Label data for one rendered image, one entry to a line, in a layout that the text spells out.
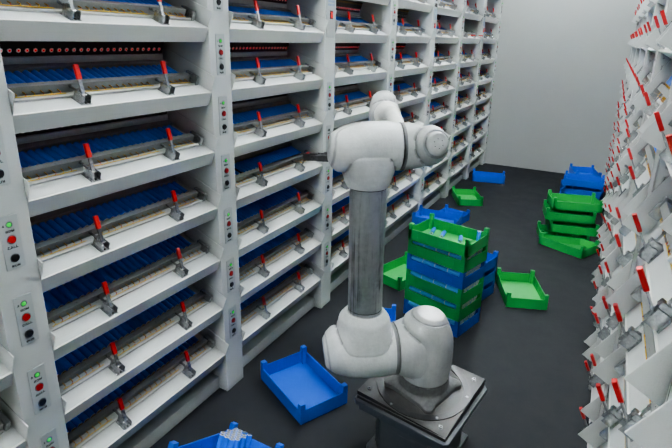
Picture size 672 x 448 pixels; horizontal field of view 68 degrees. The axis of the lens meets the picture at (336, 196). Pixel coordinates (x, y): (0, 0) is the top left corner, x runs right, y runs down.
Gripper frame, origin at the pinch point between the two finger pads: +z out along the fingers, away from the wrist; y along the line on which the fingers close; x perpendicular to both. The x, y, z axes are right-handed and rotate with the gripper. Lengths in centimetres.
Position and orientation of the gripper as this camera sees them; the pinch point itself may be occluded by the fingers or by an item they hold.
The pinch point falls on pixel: (311, 156)
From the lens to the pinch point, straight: 208.7
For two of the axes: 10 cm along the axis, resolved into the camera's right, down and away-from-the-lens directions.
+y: 4.8, -2.6, 8.4
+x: -1.0, -9.7, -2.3
